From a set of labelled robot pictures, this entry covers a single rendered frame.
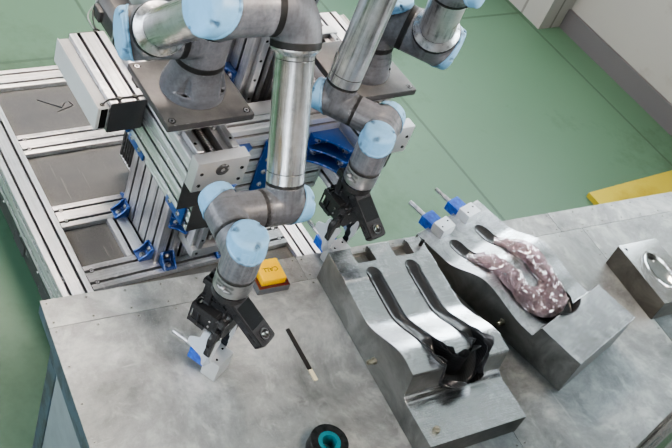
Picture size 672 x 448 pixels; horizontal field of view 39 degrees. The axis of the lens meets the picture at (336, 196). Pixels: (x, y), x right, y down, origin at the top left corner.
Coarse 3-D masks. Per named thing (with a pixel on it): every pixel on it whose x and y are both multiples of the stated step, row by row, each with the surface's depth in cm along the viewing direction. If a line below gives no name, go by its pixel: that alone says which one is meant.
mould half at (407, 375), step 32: (352, 256) 217; (384, 256) 220; (416, 256) 224; (352, 288) 210; (416, 288) 217; (448, 288) 220; (352, 320) 210; (384, 320) 207; (416, 320) 209; (480, 320) 211; (384, 352) 200; (416, 352) 197; (384, 384) 202; (416, 384) 195; (480, 384) 206; (416, 416) 194; (448, 416) 197; (480, 416) 200; (512, 416) 202
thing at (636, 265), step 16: (656, 240) 262; (624, 256) 253; (640, 256) 254; (656, 256) 257; (624, 272) 254; (640, 272) 249; (656, 272) 255; (640, 288) 250; (656, 288) 247; (640, 304) 250; (656, 304) 246
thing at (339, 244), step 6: (312, 222) 230; (312, 228) 229; (318, 234) 226; (318, 240) 225; (336, 240) 224; (342, 240) 225; (318, 246) 226; (336, 246) 223; (342, 246) 224; (348, 246) 224; (324, 252) 224; (324, 258) 225
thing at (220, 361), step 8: (184, 336) 194; (192, 352) 191; (216, 352) 191; (224, 352) 191; (232, 352) 192; (200, 360) 191; (216, 360) 190; (224, 360) 190; (208, 368) 191; (216, 368) 189; (224, 368) 193; (208, 376) 192; (216, 376) 191
